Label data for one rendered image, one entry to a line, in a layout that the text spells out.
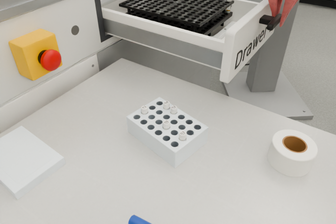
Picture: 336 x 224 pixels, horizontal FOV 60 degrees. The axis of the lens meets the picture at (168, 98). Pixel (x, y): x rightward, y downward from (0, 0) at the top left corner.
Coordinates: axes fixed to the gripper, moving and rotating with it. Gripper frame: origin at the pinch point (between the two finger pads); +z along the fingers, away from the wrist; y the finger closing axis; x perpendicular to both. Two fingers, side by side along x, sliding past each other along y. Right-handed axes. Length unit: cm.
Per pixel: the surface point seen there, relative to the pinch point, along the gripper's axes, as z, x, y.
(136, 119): 9.9, 33.7, 12.7
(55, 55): 1.4, 35.7, 29.4
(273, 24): -1.6, 6.2, -0.5
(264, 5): -3.2, 1.3, 3.3
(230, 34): -2.8, 17.4, 3.8
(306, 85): 90, -126, -3
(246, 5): 1.2, -8.3, 10.5
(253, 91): 86, -93, 24
